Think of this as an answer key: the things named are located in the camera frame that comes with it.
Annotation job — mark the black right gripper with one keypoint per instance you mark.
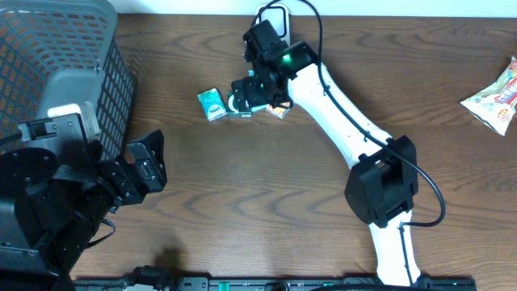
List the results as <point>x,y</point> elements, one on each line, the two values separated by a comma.
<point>249,94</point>

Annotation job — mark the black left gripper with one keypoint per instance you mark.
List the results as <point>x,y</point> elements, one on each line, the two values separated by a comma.
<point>132,178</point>

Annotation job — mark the small orange tissue pack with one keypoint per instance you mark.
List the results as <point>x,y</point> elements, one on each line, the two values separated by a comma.
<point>279,111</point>

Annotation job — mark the dark green scrub pad pack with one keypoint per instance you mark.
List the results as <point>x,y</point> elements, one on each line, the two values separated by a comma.
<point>236,111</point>

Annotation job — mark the small teal tissue pack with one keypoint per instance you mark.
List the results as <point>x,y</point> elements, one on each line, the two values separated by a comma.
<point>212,104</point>

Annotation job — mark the orange wet sheet package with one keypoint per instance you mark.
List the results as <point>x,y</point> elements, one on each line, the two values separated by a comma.
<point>495,105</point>

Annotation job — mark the green Kleenex tissue pack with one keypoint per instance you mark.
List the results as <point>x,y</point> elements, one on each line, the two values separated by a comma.
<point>260,107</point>

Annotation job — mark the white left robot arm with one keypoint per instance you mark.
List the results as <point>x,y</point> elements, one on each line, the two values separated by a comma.
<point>52,207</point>

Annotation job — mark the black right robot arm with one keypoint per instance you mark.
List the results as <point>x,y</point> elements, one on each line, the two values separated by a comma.
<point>381,186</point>

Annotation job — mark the dark grey plastic mesh basket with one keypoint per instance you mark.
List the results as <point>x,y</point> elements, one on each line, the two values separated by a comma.
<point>55,53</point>

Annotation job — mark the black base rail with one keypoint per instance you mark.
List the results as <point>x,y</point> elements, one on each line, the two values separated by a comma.
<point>205,284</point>

